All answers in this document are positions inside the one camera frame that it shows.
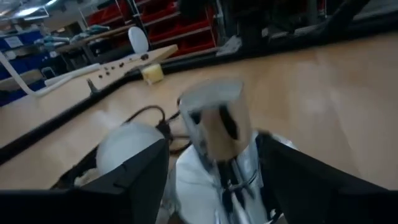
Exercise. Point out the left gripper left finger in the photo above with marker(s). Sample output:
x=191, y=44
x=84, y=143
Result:
x=143, y=180

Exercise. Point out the white tube stand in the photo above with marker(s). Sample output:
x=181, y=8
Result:
x=71, y=73

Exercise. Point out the chrome lamp socket base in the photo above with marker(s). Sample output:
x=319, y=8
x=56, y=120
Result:
x=224, y=130

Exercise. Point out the beige wooden desk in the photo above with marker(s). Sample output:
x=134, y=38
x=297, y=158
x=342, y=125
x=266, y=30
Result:
x=46, y=105

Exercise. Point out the black round knob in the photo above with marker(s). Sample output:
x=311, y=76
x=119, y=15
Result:
x=144, y=57

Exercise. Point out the red storage bin shelf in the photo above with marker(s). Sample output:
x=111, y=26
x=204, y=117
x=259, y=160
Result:
x=186, y=28

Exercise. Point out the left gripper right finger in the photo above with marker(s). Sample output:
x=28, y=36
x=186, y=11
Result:
x=298, y=186

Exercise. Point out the white lightbulb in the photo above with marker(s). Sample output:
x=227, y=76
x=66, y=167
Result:
x=124, y=143

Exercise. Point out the black desk clamp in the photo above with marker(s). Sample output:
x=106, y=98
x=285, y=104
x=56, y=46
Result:
x=92, y=87

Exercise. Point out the blue storage bin rack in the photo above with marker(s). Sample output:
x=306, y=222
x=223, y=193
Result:
x=28, y=37

